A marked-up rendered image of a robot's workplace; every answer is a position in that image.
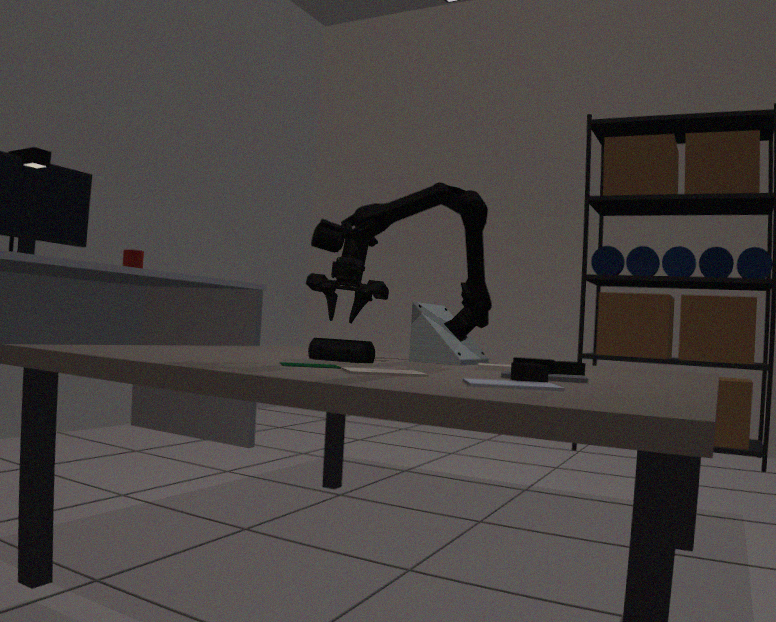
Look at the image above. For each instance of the dark grey rocker switch panel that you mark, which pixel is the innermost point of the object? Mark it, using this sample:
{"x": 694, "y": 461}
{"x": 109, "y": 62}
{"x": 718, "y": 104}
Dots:
{"x": 340, "y": 350}

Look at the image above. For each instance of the beige flat box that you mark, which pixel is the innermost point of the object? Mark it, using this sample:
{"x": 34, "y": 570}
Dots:
{"x": 494, "y": 367}

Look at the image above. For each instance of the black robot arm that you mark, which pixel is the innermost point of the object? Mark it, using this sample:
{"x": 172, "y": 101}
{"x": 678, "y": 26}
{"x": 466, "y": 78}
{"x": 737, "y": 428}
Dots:
{"x": 372, "y": 219}

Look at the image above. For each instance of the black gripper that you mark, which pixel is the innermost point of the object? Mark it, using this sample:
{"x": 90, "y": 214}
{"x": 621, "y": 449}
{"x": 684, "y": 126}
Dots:
{"x": 363, "y": 292}

